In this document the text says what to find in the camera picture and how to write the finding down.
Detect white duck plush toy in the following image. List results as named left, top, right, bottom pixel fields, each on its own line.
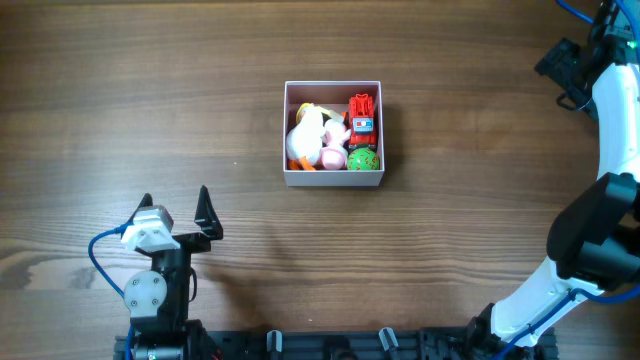
left=285, top=103, right=326, bottom=171

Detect green ball red numbers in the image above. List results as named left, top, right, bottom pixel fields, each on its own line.
left=347, top=148, right=381, bottom=171

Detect red toy fire truck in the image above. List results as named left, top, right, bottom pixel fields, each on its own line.
left=348, top=94, right=377, bottom=151

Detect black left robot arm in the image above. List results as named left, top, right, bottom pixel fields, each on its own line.
left=121, top=186, right=223, bottom=360

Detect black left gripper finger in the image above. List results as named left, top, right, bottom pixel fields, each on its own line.
left=136, top=193, right=153, bottom=211
left=194, top=185, right=224, bottom=239

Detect yellow wooden rattle drum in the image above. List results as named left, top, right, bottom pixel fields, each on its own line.
left=296, top=103, right=346, bottom=124

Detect pink pig plush toy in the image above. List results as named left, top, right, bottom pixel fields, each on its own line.
left=320, top=119, right=352, bottom=170

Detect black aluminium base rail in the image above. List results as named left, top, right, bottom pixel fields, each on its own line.
left=113, top=325, right=558, bottom=360

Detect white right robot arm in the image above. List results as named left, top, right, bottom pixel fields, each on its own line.
left=461, top=0, right=639, bottom=359

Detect white box pink inside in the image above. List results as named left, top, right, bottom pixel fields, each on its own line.
left=283, top=81, right=385, bottom=187

